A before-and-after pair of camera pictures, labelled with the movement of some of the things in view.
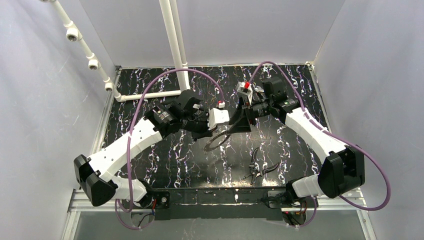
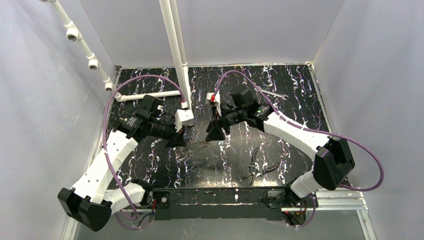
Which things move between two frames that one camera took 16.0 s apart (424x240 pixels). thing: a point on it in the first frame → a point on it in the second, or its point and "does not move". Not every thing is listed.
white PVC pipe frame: (172, 21) does not move
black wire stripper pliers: (254, 173) does not move
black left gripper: (201, 129) → (178, 135)
